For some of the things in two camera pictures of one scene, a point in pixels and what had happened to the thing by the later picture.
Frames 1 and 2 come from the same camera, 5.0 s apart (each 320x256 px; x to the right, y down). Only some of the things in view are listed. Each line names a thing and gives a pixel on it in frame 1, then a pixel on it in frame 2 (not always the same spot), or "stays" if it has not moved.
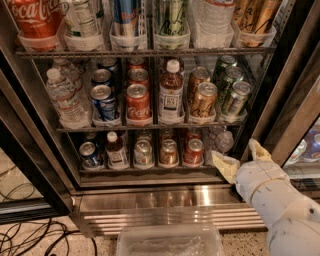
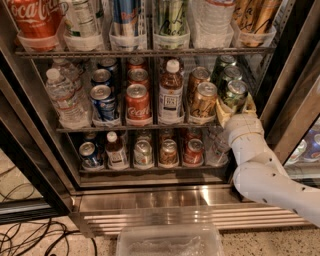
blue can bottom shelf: [89, 155] stays
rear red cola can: [136, 62] stays
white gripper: [256, 177] -> [244, 122]
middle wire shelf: [139, 128] stays
